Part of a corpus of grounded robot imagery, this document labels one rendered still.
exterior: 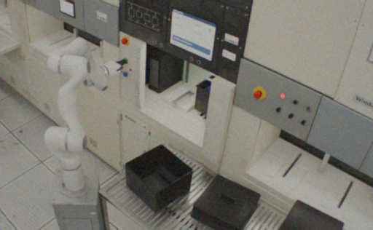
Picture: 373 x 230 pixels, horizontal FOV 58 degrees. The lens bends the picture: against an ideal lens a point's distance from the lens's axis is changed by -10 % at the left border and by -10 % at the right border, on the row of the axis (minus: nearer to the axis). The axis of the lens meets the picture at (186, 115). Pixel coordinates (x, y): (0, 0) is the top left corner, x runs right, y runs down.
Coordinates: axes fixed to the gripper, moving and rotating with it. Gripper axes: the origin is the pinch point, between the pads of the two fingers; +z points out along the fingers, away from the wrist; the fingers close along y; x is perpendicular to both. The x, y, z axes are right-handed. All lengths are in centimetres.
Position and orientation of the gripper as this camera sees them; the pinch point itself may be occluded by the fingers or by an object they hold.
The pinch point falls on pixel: (122, 62)
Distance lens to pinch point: 241.5
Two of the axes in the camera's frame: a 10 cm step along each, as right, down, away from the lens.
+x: 0.8, -7.9, -6.1
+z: 6.2, -4.4, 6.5
